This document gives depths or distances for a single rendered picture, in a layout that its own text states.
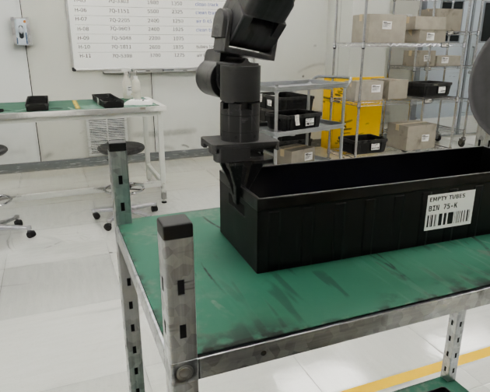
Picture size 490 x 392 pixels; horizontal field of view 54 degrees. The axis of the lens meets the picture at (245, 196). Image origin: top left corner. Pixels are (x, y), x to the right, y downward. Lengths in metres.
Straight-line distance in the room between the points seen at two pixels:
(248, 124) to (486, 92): 0.40
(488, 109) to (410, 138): 4.84
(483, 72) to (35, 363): 2.11
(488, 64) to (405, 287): 0.41
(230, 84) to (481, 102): 0.40
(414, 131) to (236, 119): 4.57
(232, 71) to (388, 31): 4.22
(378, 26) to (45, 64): 3.23
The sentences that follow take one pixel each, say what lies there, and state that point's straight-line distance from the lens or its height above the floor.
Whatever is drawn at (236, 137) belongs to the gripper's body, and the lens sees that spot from 0.67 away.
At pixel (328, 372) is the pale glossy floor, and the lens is 2.08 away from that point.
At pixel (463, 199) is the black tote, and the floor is 1.02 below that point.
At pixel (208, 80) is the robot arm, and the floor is 1.21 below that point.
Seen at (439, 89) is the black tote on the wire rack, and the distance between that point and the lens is 5.33.
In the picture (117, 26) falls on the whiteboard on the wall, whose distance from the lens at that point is 5.32.
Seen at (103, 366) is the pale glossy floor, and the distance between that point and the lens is 2.16.
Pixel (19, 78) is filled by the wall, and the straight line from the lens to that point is 5.30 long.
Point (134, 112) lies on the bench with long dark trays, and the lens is 3.79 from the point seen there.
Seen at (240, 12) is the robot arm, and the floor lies 1.30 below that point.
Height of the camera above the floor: 1.26
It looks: 18 degrees down
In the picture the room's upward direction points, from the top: straight up
